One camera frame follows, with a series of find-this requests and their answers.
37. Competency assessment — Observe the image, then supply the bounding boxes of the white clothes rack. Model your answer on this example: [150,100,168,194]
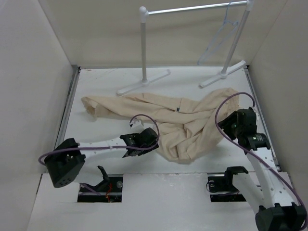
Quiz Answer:
[116,0,254,96]

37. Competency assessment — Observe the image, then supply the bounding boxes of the light blue wire hanger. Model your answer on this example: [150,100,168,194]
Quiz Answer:
[197,0,239,65]

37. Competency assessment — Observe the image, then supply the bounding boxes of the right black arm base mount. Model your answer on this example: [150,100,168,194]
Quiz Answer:
[206,174,246,203]

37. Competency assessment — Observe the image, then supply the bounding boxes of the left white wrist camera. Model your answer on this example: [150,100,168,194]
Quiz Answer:
[129,119,144,129]

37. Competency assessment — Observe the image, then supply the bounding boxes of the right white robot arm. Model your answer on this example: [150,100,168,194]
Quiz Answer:
[216,108,308,231]

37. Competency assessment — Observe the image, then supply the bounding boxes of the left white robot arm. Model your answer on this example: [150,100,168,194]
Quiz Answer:
[40,128,160,188]

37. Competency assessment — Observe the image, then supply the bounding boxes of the beige trousers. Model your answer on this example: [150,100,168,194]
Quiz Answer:
[81,88,239,162]

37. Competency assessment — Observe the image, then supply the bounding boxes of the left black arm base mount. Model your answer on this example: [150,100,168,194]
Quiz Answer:
[77,166,124,203]

